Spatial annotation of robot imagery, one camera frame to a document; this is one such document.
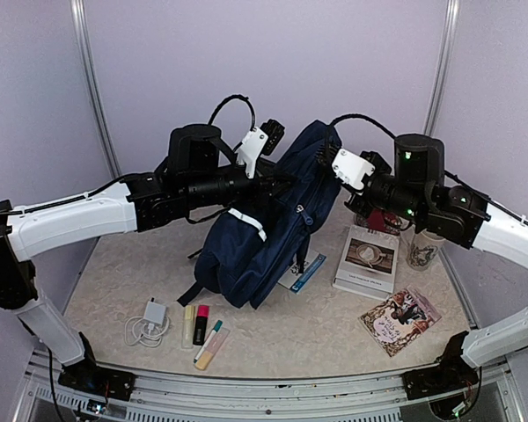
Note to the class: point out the left aluminium frame post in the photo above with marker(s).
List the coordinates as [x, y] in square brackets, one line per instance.
[78, 13]

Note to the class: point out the white patterned mug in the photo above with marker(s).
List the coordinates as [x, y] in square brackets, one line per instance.
[423, 249]

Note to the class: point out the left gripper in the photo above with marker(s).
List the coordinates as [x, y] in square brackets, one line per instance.
[268, 175]

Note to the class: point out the illustrated floral cover book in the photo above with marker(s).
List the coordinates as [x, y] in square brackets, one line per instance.
[400, 319]

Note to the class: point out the aluminium frame post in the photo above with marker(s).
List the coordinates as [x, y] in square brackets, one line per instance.
[78, 13]
[442, 67]

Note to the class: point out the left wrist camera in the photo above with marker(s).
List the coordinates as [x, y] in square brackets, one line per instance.
[259, 141]

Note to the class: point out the navy blue backpack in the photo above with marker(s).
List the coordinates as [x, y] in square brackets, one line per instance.
[250, 247]

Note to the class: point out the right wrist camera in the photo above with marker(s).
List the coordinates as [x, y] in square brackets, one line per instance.
[352, 170]

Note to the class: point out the dog cover book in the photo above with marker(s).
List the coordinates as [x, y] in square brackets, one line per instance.
[293, 280]

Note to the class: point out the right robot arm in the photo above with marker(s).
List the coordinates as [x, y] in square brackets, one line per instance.
[504, 236]

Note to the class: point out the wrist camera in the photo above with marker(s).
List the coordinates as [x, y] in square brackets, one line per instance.
[352, 170]
[259, 141]

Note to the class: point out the coffee cover white book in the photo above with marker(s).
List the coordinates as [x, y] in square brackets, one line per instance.
[368, 263]

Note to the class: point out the red patterned plate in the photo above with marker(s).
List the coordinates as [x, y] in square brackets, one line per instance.
[379, 220]

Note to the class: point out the teal white marker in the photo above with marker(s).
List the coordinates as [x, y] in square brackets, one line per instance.
[212, 334]

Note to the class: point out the right aluminium frame post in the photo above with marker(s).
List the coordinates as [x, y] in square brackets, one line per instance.
[442, 67]

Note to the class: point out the pink black highlighter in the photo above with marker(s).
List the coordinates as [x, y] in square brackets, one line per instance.
[200, 325]

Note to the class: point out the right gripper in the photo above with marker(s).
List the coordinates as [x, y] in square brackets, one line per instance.
[355, 200]

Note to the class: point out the yellow highlighter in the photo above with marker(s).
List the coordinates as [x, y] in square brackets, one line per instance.
[188, 327]

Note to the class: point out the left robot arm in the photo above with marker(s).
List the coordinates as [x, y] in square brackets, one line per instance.
[28, 231]

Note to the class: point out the front aluminium rail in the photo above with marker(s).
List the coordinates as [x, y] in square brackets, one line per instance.
[158, 396]

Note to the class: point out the orange pastel highlighter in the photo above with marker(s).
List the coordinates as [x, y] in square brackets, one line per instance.
[212, 349]

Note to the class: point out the white charger with cable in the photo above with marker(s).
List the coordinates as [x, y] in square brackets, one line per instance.
[148, 329]

